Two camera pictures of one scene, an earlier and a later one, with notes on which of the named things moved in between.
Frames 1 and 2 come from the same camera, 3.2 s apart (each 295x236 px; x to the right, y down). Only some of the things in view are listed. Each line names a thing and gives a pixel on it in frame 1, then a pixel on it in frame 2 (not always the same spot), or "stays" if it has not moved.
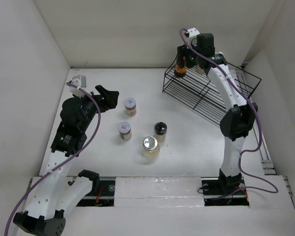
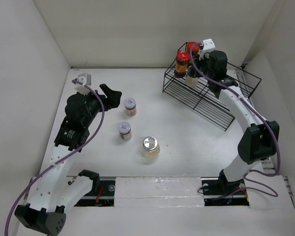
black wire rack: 196,90 stays
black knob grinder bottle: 160,131 → 191,78
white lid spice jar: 130,106 stays
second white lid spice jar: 124,128 stays
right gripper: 181,49 → 206,58
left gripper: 109,102 stays
